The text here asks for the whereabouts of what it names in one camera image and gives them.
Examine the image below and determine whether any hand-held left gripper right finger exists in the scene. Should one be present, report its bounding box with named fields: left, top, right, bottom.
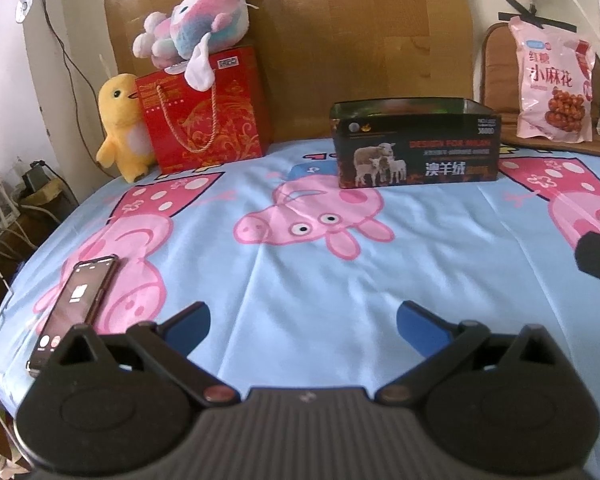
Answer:
left=377, top=301, right=561, bottom=406

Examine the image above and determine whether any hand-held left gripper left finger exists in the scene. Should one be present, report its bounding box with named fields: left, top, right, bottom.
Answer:
left=55, top=301, right=241, bottom=406

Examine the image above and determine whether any black sheep print box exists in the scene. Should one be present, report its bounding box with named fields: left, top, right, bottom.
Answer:
left=330, top=99, right=502, bottom=190

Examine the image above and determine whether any pig print bed sheet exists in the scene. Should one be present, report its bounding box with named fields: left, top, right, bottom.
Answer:
left=0, top=137, right=600, bottom=411

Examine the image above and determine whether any smartphone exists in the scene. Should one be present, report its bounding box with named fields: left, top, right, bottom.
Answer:
left=27, top=255, right=120, bottom=378

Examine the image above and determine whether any pink snack bag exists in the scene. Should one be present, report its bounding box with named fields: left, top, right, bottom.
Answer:
left=508, top=15, right=596, bottom=144

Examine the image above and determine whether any brown chair cushion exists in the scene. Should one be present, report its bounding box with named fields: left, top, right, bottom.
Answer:
left=481, top=22, right=600, bottom=161

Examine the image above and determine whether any red gift bag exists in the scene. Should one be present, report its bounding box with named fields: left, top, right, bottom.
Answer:
left=135, top=45, right=272, bottom=173

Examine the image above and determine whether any yellow duck plush toy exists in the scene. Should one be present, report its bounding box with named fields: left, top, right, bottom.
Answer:
left=96, top=73, right=157, bottom=184

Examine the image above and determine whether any black charger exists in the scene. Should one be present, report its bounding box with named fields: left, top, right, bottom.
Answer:
left=22, top=160, right=49, bottom=196

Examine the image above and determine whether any wooden headboard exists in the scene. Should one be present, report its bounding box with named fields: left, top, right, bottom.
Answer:
left=102, top=0, right=476, bottom=143

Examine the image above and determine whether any pink and blue plush toy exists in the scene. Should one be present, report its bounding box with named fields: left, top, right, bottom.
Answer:
left=132, top=0, right=253, bottom=92

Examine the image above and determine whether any black wall cable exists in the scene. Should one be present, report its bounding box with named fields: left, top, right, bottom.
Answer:
left=31, top=0, right=108, bottom=178

